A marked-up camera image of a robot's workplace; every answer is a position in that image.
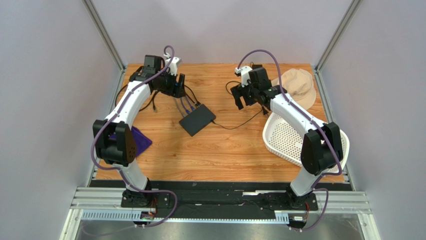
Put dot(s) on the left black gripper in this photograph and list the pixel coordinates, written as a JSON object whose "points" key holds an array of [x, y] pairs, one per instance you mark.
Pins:
{"points": [[176, 91]]}

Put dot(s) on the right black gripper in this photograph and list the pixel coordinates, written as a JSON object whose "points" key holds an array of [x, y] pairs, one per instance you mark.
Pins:
{"points": [[242, 94]]}

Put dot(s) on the black network switch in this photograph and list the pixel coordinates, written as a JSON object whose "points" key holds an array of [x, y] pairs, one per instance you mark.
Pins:
{"points": [[197, 120]]}

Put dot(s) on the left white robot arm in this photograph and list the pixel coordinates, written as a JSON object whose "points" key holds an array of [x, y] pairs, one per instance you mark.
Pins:
{"points": [[142, 83]]}

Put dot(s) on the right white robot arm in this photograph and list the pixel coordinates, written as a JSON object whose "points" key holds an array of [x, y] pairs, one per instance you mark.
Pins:
{"points": [[321, 142]]}

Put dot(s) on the purple cloth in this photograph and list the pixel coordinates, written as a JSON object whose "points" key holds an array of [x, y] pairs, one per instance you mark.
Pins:
{"points": [[139, 141]]}

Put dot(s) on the beige bucket hat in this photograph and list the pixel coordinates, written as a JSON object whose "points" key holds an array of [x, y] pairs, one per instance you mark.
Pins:
{"points": [[299, 84]]}

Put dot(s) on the white perforated plastic basket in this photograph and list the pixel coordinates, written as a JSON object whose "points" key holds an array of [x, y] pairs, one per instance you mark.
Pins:
{"points": [[281, 139]]}

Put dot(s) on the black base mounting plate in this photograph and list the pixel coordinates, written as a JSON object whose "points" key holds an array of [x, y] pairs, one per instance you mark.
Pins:
{"points": [[228, 200]]}

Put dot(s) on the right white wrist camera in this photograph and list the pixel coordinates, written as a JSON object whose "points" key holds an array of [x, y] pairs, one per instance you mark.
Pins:
{"points": [[243, 73]]}

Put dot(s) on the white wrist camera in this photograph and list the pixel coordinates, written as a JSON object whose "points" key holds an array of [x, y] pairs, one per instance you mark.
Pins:
{"points": [[172, 65], [243, 73]]}

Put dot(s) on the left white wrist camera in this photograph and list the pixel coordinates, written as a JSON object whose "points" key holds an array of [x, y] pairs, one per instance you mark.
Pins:
{"points": [[172, 65]]}

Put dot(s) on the aluminium frame rail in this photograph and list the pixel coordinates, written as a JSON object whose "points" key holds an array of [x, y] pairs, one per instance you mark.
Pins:
{"points": [[106, 204]]}

